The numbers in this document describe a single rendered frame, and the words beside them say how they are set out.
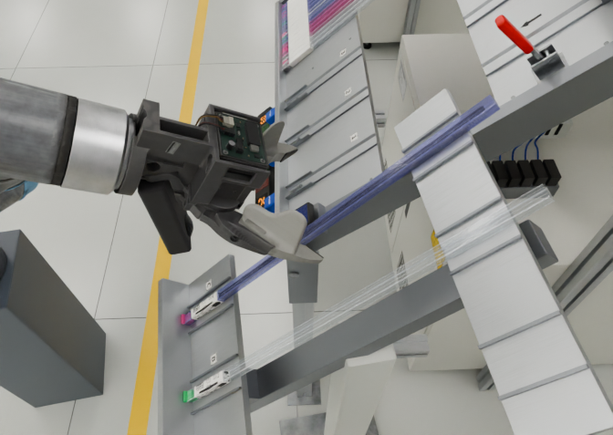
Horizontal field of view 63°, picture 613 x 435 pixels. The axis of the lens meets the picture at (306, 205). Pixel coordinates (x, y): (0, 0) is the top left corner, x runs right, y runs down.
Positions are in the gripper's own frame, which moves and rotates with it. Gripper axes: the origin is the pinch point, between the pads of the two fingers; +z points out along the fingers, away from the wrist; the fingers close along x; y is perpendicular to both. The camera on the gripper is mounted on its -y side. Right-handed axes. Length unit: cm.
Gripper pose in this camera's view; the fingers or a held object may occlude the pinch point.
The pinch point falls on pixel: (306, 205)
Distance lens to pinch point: 54.8
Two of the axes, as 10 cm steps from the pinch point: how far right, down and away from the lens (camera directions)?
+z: 8.5, 1.7, 5.0
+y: 5.0, -5.8, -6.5
